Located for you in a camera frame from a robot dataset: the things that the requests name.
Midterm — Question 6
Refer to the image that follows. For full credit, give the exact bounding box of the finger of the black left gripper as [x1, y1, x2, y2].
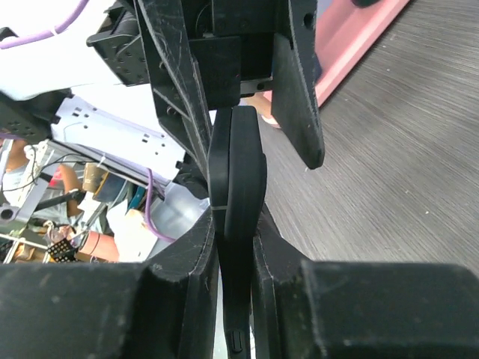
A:
[272, 1, 325, 169]
[134, 1, 212, 175]

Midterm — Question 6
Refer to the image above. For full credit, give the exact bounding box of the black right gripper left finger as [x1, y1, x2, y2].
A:
[1, 212, 218, 358]

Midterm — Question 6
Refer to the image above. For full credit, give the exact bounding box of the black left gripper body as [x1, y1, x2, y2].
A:
[181, 1, 290, 110]

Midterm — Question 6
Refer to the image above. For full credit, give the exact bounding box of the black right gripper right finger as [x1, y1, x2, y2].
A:
[252, 209, 478, 358]

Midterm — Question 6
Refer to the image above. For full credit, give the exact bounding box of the black phone case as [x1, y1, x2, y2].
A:
[222, 106, 267, 358]

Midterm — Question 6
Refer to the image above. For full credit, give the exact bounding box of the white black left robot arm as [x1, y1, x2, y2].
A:
[1, 1, 325, 191]

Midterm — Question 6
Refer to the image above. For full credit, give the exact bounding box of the pink tiered shelf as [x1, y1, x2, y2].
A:
[315, 0, 409, 106]

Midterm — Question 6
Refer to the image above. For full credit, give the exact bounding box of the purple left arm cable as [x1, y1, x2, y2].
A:
[0, 0, 177, 244]

